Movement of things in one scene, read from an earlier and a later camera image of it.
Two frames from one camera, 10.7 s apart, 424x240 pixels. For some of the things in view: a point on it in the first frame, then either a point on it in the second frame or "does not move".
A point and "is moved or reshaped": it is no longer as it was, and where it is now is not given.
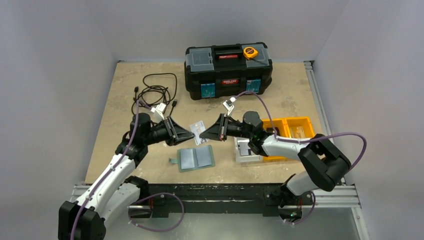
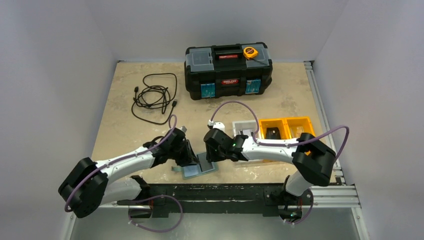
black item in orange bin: x=270 y=129 does not move
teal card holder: x=194 y=158 is moved or reshaped
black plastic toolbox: x=227 y=70 does not move
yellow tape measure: x=250 y=52 does not move
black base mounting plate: x=160 y=197 does not move
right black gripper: x=224 y=127 → x=212 y=151
